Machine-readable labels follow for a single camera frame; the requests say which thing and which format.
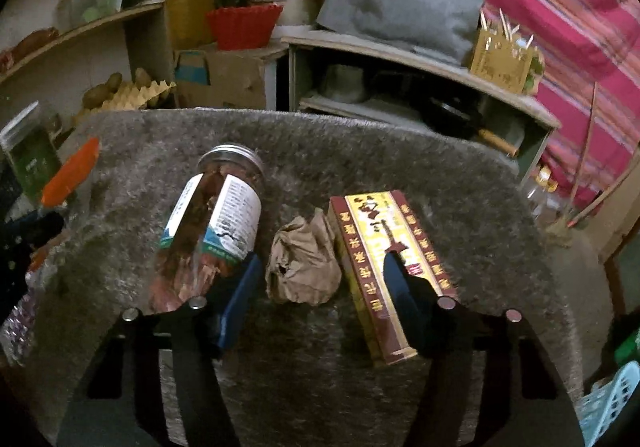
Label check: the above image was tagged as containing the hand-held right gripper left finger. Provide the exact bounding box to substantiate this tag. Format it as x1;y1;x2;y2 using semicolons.
55;254;263;447

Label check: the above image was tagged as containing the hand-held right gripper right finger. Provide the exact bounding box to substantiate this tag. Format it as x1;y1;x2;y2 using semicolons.
382;252;586;447

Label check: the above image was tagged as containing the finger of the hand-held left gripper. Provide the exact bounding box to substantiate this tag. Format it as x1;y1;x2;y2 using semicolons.
5;210;67;253

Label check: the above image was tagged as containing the brown paper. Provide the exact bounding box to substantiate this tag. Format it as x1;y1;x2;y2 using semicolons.
265;210;344;306

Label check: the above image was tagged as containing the light blue plastic basket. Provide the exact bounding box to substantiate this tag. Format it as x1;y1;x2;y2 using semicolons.
575;359;640;439

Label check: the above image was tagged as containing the red snack wrapper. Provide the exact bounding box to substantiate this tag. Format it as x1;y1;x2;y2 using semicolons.
25;237;68;290

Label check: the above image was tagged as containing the yellow maroon box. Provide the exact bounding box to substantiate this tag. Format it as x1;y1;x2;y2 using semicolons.
327;190;459;366

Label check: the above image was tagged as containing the green label jar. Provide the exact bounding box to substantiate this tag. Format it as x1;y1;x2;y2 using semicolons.
0;102;62;208

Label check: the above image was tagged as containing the white label glass jar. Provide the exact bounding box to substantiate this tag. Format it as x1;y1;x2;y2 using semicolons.
149;144;264;314

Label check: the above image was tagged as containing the purple bead blister pack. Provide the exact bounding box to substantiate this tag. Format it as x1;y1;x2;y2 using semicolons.
0;284;42;369

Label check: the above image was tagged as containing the yellow egg tray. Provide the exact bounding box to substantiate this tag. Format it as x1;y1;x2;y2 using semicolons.
75;80;177;126

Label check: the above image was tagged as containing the yellow cap plastic bottle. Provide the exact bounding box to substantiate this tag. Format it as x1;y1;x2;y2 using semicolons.
525;164;559;219

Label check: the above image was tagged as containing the sweet potato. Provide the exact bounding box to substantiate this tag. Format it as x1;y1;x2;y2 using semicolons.
12;27;61;55

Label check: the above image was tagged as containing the black pan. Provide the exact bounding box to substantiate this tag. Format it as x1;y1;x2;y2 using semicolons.
425;97;522;154

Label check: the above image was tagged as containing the wooden shelf unit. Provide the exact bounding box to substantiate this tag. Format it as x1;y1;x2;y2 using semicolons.
0;0;177;128

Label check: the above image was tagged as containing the clear plastic container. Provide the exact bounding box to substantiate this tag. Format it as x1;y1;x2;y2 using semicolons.
55;0;122;34

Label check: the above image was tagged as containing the brown cardboard box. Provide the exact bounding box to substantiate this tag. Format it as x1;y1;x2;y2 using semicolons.
175;47;274;111

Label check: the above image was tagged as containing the small metal pot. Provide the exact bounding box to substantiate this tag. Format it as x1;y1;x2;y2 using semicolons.
315;64;372;104

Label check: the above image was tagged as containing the small wooden cabinet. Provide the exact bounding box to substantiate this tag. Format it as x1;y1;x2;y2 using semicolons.
280;34;562;179

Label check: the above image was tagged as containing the small wicker box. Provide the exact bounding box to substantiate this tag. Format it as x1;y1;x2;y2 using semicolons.
470;11;539;96

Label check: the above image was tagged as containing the red fluted basket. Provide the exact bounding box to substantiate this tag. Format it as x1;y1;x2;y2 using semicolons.
205;4;284;51

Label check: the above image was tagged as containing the red striped cloth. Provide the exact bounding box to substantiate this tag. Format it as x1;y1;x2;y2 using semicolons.
325;0;640;218

